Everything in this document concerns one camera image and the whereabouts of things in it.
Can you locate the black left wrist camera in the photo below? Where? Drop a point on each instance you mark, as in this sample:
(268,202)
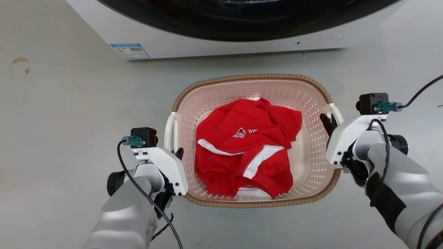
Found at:
(143,136)

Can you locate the blue and white energy label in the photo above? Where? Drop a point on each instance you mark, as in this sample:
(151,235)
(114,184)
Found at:
(130,51)

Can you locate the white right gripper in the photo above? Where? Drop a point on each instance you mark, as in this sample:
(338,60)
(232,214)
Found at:
(346,136)

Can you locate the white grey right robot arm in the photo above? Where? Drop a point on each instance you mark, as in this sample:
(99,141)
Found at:
(408,186)

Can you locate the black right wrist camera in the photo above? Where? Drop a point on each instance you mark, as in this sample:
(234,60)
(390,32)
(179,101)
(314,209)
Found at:
(373,103)

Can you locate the red garment with white stripes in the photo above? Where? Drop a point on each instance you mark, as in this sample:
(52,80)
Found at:
(238,152)

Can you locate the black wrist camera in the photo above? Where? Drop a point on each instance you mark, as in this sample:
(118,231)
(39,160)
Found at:
(373,103)
(143,136)

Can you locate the pink perforated laundry basket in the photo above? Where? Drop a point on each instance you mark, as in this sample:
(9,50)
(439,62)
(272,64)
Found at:
(311,162)

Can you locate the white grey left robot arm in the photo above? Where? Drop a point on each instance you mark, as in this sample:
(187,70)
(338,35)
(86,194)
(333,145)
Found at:
(128,214)

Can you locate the dark round washing machine door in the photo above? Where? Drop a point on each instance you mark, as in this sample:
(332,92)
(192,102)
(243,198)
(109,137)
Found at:
(242,20)

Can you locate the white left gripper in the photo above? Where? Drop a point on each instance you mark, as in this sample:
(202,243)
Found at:
(168,166)

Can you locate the white washing machine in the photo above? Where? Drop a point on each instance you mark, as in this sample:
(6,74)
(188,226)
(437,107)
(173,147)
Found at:
(180,38)

